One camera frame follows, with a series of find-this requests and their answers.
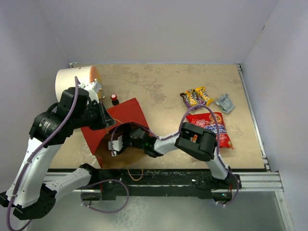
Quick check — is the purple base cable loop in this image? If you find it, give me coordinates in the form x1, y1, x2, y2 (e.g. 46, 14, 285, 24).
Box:
80, 178, 129, 214

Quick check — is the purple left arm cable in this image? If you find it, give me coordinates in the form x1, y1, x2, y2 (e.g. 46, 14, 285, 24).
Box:
6, 76, 80, 231

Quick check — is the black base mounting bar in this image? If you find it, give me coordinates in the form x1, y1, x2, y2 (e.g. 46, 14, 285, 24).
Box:
81, 169, 242, 202

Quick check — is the red candy snack bag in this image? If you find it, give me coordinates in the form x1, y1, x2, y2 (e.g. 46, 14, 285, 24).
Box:
186, 112, 233, 149

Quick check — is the small red black bottle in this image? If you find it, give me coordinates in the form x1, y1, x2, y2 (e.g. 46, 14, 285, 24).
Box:
110, 94, 119, 106

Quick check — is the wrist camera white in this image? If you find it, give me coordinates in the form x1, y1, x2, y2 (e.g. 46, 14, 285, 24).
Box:
79, 81, 102, 101
108, 136, 124, 157

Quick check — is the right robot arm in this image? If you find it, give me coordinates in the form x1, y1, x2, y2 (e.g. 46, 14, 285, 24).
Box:
119, 122, 231, 188

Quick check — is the purple brown M&M's packet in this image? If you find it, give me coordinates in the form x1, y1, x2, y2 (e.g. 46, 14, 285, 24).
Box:
180, 92, 206, 109

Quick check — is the yellow m&m's packet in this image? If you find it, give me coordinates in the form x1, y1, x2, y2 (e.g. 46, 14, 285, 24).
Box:
195, 87, 214, 106
184, 89, 199, 106

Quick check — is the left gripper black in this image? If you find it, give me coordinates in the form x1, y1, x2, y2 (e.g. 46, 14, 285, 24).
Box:
72, 99, 116, 130

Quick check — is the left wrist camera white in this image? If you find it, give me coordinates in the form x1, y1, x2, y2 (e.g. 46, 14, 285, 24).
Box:
79, 81, 102, 101

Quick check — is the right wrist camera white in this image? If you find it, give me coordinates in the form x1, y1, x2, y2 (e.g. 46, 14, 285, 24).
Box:
108, 136, 124, 157

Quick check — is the white silver snack packet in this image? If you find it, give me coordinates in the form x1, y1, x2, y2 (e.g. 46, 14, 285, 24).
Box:
216, 93, 235, 114

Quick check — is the red brown paper bag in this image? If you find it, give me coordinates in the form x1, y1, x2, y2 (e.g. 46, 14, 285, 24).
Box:
81, 98, 149, 169

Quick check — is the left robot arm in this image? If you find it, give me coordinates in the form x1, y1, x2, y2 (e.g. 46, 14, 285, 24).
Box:
0, 87, 115, 220

